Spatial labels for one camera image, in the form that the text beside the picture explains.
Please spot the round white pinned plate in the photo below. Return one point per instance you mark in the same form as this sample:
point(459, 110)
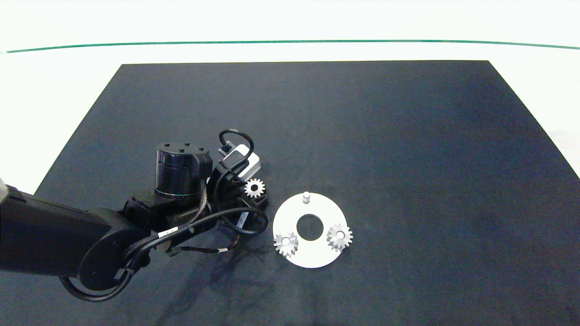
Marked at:
point(312, 253)

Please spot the small steel planetary gear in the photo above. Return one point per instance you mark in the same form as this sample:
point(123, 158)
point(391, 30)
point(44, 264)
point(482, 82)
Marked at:
point(279, 245)
point(249, 188)
point(346, 239)

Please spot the dark rectangular mat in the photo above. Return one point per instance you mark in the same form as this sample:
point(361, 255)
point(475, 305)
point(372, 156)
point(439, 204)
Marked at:
point(385, 136)

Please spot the boxy silver wrist camera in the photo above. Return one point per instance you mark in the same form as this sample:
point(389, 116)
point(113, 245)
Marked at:
point(247, 164)

